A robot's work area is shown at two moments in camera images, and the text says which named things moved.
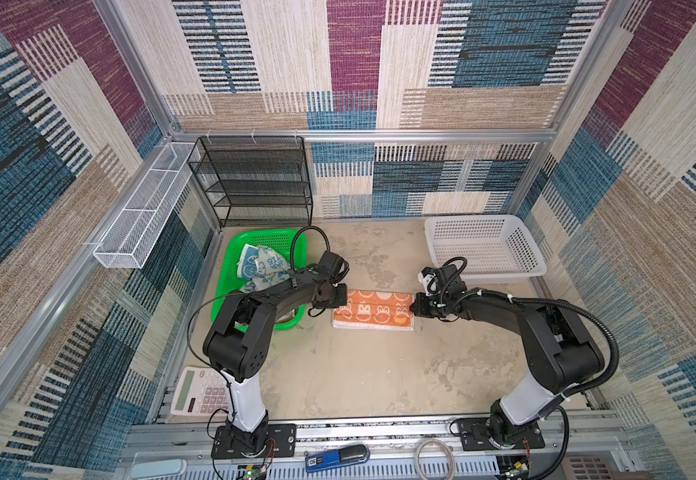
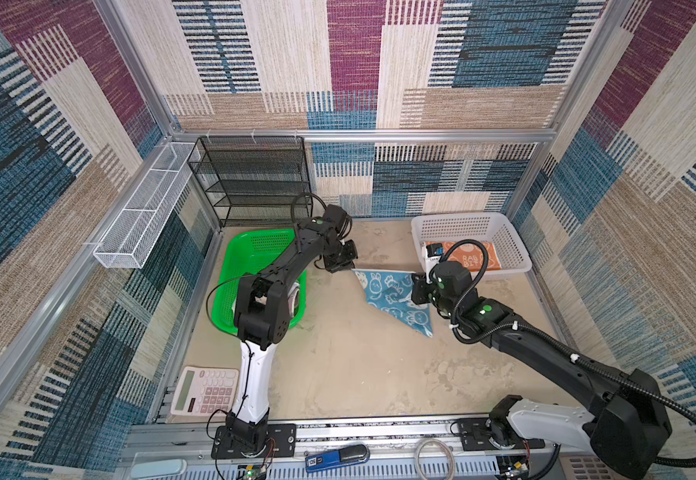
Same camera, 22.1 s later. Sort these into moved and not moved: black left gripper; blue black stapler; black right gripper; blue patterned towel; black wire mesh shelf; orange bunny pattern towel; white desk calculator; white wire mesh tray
Moved: black left gripper; orange bunny pattern towel; blue patterned towel
Not moved: black wire mesh shelf; blue black stapler; white wire mesh tray; white desk calculator; black right gripper
